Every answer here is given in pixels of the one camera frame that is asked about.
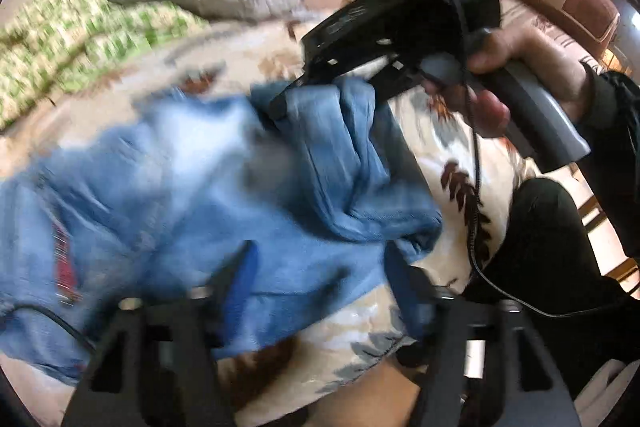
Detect person's right forearm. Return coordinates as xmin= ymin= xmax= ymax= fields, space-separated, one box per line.
xmin=570 ymin=69 xmax=640 ymax=258

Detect leaf print blanket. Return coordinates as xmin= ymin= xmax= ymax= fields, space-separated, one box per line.
xmin=0 ymin=19 xmax=541 ymax=427

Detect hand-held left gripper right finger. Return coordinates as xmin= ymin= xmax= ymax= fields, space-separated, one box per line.
xmin=382 ymin=243 xmax=583 ymax=427

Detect black cable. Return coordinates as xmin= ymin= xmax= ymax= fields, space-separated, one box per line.
xmin=457 ymin=27 xmax=640 ymax=320
xmin=0 ymin=304 xmax=97 ymax=354

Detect person's leg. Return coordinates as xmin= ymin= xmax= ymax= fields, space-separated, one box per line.
xmin=460 ymin=177 xmax=640 ymax=400

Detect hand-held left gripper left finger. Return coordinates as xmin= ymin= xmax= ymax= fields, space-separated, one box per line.
xmin=60 ymin=239 xmax=261 ymax=427

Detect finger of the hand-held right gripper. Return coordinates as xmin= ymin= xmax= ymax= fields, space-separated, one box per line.
xmin=267 ymin=74 xmax=321 ymax=118
xmin=369 ymin=68 xmax=420 ymax=102

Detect green checked quilt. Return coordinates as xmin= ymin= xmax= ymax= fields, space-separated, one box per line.
xmin=0 ymin=0 xmax=211 ymax=130

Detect blue denim pants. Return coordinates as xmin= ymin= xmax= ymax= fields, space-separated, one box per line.
xmin=0 ymin=79 xmax=446 ymax=385

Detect person's right hand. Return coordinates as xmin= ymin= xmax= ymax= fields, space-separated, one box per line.
xmin=422 ymin=27 xmax=588 ymax=138

